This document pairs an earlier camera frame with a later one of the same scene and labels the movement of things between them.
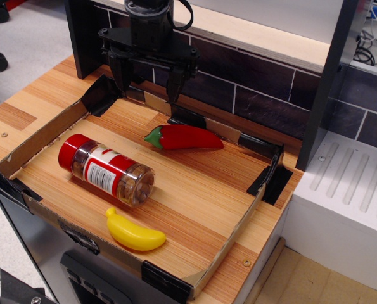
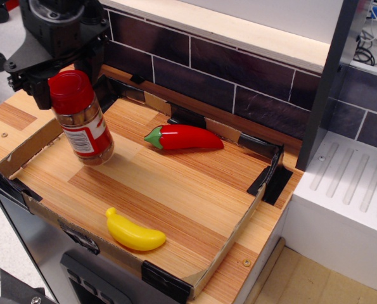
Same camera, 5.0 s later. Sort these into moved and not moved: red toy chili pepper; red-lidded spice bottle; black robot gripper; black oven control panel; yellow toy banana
Moved: red-lidded spice bottle; black robot gripper
Not moved: black oven control panel; red toy chili pepper; yellow toy banana
